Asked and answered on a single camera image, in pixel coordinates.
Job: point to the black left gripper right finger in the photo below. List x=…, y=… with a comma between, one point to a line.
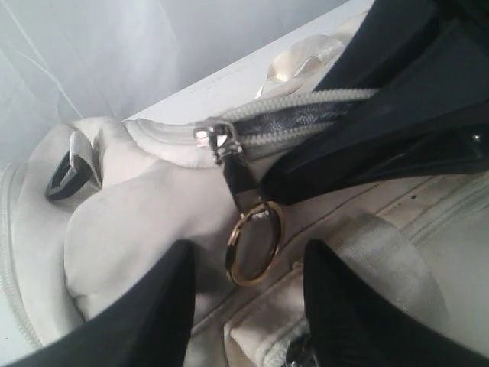
x=352, y=325

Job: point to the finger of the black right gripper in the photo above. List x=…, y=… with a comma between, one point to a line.
x=392, y=35
x=431, y=119

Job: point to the cream duffel bag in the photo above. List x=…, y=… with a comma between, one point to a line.
x=101, y=201

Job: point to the white backdrop curtain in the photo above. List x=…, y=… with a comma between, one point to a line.
x=170, y=61

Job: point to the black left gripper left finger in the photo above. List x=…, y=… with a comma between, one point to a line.
x=150, y=325

